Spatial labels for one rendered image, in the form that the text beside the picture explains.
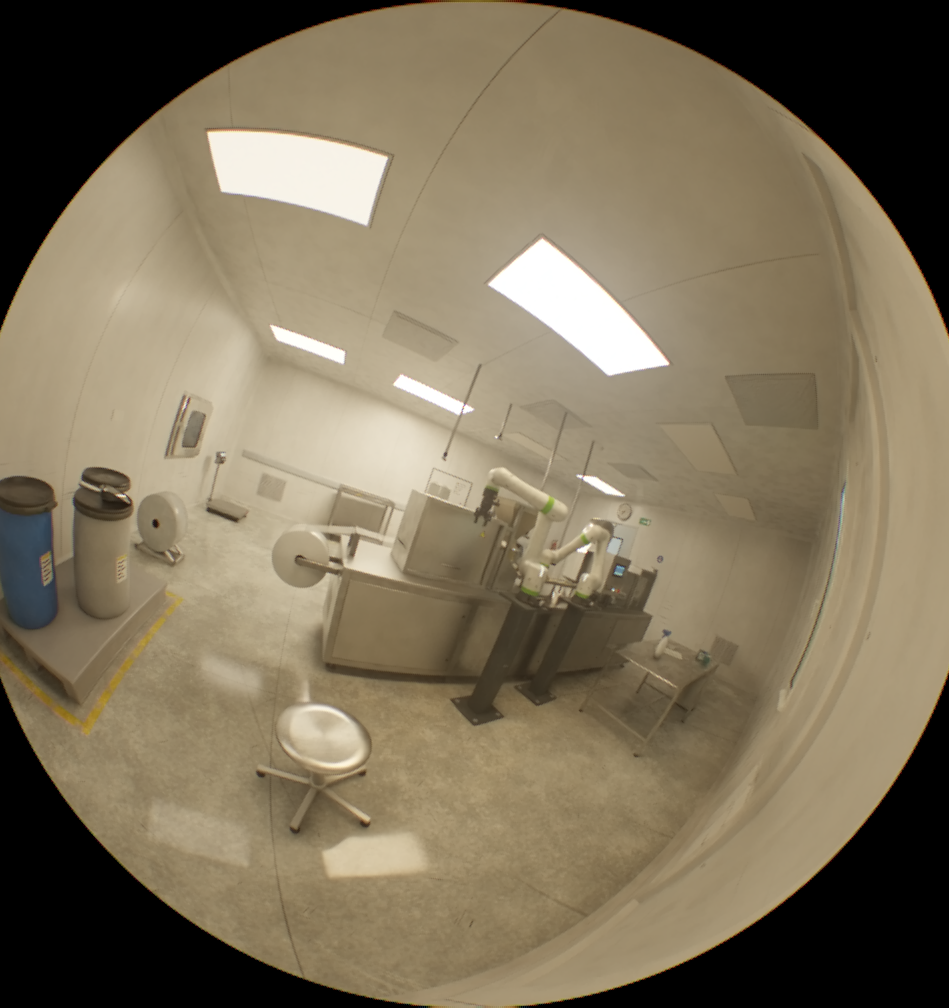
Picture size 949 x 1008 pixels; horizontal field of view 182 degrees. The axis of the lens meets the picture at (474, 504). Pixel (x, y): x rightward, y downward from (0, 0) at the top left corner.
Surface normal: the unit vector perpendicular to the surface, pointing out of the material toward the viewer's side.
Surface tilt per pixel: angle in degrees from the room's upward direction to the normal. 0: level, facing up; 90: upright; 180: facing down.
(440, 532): 90
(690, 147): 180
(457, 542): 90
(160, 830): 0
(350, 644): 90
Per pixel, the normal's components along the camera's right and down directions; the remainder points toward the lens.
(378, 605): 0.43, 0.15
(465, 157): -0.33, 0.94
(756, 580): -0.84, -0.30
